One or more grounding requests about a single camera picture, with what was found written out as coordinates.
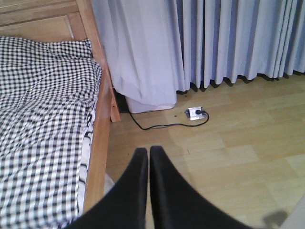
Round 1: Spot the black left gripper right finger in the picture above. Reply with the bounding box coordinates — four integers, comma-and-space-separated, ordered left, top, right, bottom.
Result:
150, 146, 248, 229

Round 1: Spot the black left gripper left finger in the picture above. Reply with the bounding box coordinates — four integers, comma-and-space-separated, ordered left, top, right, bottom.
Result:
71, 148, 148, 229

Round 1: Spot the white appliance behind curtain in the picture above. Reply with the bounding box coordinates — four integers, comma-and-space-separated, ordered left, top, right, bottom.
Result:
125, 96, 175, 114

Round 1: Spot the black white checkered bedding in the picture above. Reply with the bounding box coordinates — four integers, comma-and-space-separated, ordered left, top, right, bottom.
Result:
0, 36, 102, 229

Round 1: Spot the white sheer curtain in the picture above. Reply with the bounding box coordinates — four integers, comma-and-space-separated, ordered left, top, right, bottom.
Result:
92, 0, 184, 105

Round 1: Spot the grey pleated curtain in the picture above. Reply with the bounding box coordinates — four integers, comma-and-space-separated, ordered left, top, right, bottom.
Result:
176, 0, 305, 91

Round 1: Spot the black socket power cord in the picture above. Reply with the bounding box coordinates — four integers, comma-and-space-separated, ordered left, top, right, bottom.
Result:
128, 108, 210, 131

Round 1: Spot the wooden bed frame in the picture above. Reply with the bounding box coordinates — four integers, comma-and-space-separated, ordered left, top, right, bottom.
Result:
0, 0, 122, 214

